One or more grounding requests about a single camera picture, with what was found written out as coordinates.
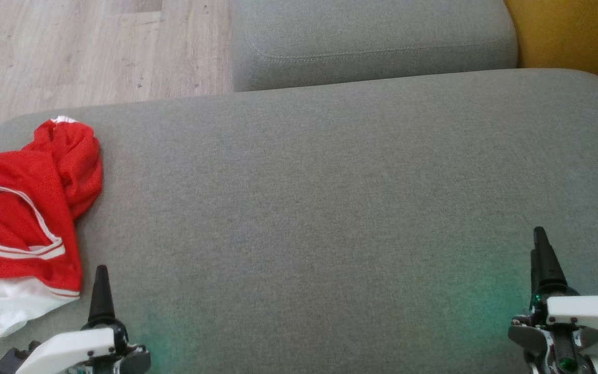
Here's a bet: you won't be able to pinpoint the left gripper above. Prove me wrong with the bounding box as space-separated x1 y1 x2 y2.
0 265 152 374

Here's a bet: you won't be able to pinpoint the red mesh shorts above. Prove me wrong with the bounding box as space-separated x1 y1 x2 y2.
33 116 103 221

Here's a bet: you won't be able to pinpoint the long grey sofa seat cushion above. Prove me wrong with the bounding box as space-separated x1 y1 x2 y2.
232 0 519 92

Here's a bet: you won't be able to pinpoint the large grey sofa ottoman cushion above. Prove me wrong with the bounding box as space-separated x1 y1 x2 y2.
0 69 598 374

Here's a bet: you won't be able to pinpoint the large yellow sofa back cushion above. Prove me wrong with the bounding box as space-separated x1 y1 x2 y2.
504 0 598 100

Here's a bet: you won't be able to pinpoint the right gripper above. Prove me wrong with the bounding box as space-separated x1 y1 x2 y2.
508 226 598 374

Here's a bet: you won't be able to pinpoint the red Bulls basketball jersey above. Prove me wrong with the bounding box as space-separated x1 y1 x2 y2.
0 151 83 339

